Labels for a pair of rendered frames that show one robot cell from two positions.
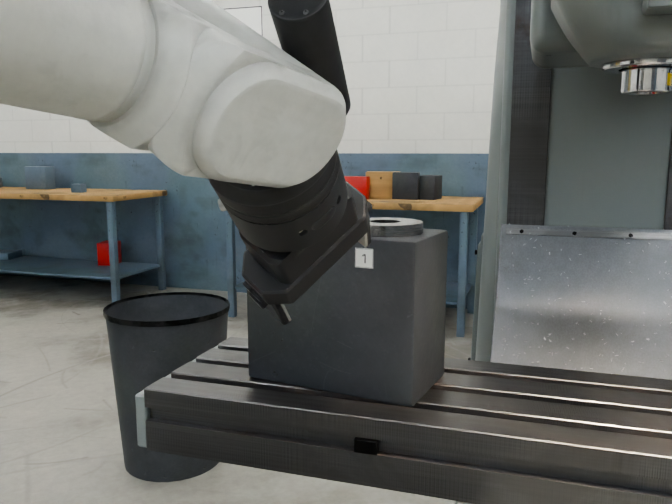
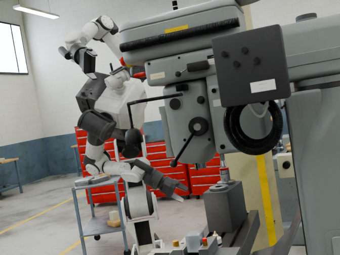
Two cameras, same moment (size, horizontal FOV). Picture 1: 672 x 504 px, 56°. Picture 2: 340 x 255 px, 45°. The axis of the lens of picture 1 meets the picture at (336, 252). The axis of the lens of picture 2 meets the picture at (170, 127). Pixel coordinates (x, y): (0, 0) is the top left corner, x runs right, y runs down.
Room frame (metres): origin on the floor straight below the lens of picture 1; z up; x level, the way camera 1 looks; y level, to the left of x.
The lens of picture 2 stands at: (0.64, -1.95, 1.55)
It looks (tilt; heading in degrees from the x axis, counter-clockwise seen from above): 3 degrees down; 92
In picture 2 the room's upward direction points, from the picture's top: 9 degrees counter-clockwise
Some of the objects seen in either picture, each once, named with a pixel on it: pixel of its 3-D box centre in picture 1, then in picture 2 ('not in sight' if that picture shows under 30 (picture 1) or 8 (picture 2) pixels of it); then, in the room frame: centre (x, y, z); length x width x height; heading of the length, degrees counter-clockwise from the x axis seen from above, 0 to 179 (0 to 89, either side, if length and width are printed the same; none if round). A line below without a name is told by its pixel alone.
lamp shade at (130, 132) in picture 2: not in sight; (133, 135); (0.43, -0.31, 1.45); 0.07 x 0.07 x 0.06
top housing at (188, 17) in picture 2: not in sight; (183, 35); (0.69, -0.32, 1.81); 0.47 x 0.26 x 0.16; 162
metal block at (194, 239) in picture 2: not in sight; (196, 241); (0.61, -0.51, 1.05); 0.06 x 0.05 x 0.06; 71
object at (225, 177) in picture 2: not in sight; (224, 175); (0.80, 0.03, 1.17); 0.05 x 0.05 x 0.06
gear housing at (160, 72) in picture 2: not in sight; (195, 67); (0.72, -0.33, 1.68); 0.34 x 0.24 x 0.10; 162
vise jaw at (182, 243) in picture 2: not in sight; (182, 248); (0.56, -0.50, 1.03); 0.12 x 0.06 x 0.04; 71
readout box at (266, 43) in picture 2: not in sight; (251, 67); (0.86, -0.73, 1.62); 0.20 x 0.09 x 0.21; 162
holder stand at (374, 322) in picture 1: (346, 299); (225, 204); (0.77, -0.01, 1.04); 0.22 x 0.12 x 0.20; 63
